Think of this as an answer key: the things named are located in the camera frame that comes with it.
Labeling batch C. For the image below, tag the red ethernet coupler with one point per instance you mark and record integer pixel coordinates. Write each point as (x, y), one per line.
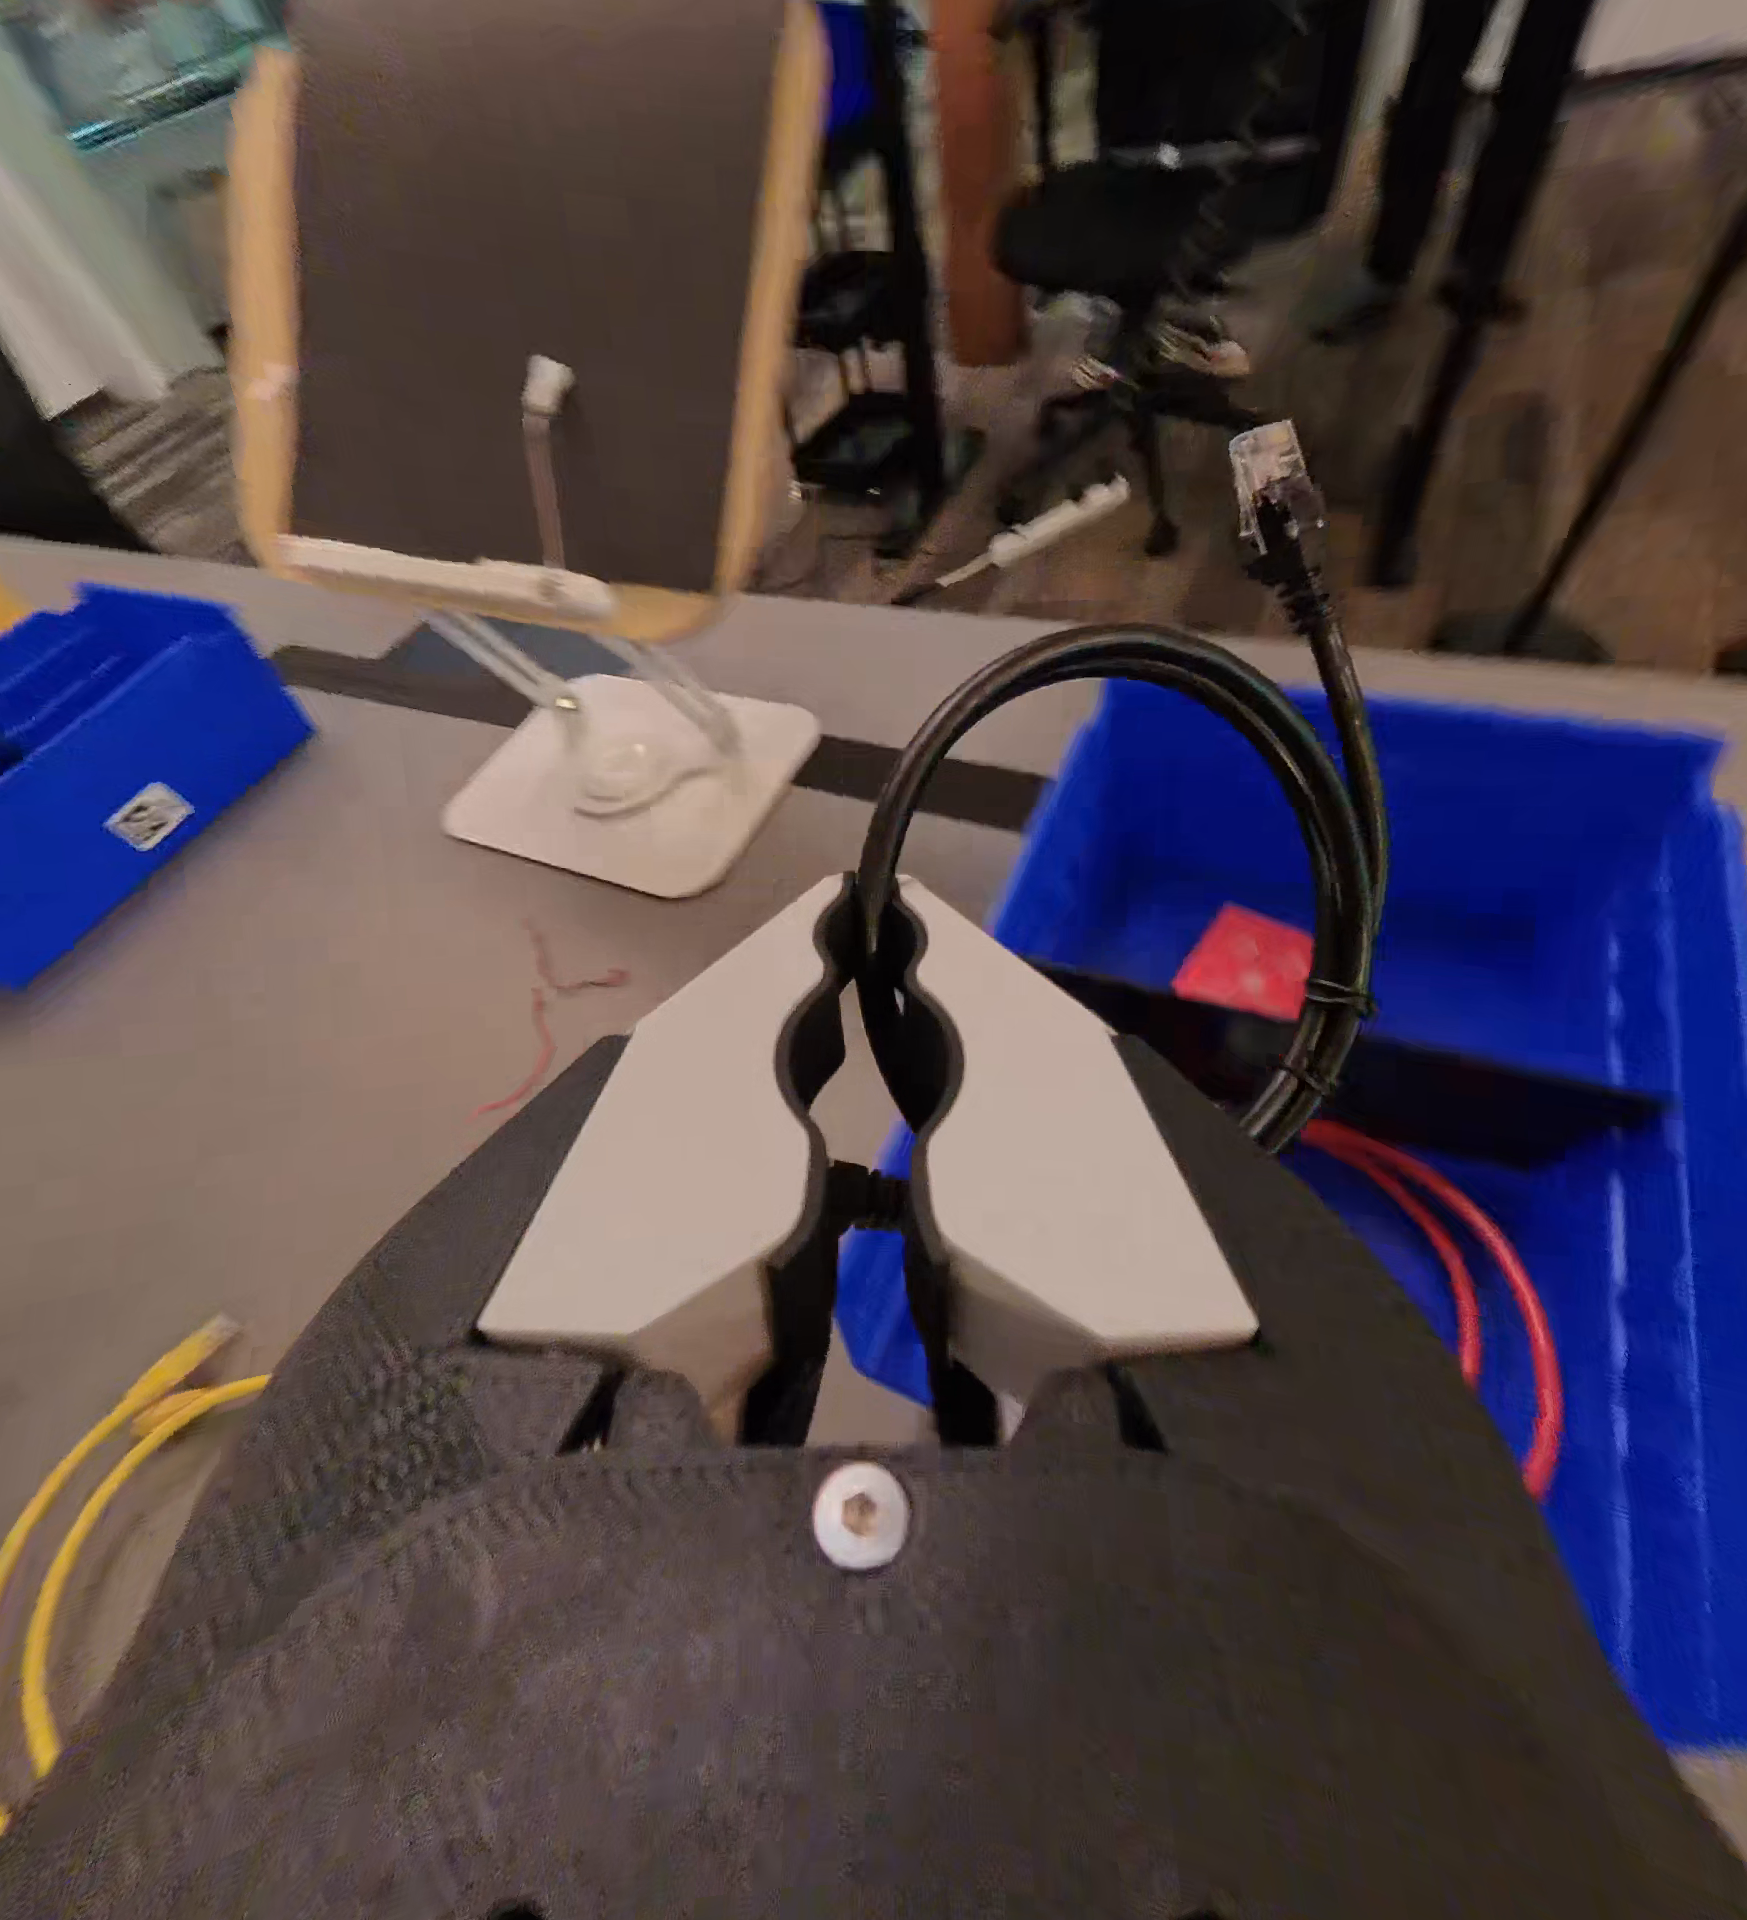
(1247, 960)

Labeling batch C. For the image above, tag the dark table with wooden edge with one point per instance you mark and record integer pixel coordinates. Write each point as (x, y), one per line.
(513, 271)

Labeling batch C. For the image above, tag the white plastic bar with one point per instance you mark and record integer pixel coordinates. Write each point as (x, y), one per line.
(440, 578)

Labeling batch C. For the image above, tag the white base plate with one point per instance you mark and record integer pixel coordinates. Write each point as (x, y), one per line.
(633, 811)

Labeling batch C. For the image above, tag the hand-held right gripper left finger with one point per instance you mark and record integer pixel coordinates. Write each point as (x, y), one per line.
(648, 1187)

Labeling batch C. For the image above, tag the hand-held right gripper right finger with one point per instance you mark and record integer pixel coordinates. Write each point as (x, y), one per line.
(1084, 1187)

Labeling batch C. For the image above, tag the red twist tie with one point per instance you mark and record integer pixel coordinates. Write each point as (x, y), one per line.
(542, 1034)

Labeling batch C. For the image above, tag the blue plastic bin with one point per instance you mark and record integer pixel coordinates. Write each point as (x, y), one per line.
(61, 795)
(1683, 1202)

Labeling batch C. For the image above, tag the black office chair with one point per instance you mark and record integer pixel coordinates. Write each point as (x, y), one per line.
(1142, 226)

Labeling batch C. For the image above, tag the white power strip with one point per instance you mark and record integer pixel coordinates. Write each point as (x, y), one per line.
(1053, 524)

